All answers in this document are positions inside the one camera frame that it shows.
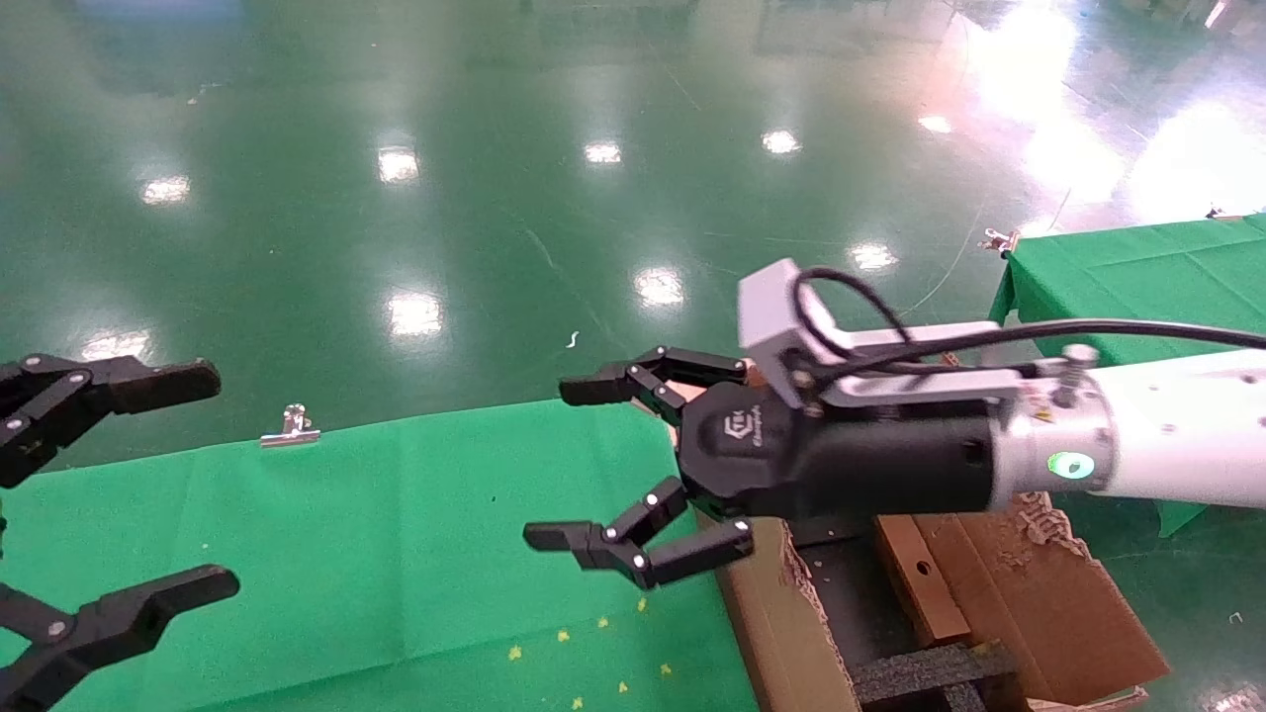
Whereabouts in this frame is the black camera cable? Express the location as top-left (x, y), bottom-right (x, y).
top-left (791, 267), bottom-right (1266, 382)

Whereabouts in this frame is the green table cloth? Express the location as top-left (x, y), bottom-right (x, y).
top-left (0, 394), bottom-right (763, 712)
top-left (986, 213), bottom-right (1266, 540)

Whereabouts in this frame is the black foam bottom liner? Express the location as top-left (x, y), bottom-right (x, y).
top-left (789, 514), bottom-right (921, 666)

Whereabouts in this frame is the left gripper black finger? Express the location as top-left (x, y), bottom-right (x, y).
top-left (0, 354), bottom-right (224, 490)
top-left (0, 565), bottom-right (241, 712)

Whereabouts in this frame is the grey camera mounting bracket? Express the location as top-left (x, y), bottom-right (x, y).
top-left (819, 321), bottom-right (1041, 409)

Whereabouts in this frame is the large open cardboard carton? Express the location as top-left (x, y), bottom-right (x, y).
top-left (714, 358), bottom-right (1173, 712)

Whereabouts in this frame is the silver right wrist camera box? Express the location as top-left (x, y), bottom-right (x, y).
top-left (737, 259), bottom-right (830, 411)

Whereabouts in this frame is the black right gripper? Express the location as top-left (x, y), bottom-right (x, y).
top-left (522, 346), bottom-right (996, 592)

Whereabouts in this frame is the black foam block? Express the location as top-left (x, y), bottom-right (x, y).
top-left (849, 641), bottom-right (1020, 712)

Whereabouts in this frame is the small cardboard box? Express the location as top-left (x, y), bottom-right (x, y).
top-left (875, 514), bottom-right (975, 647)

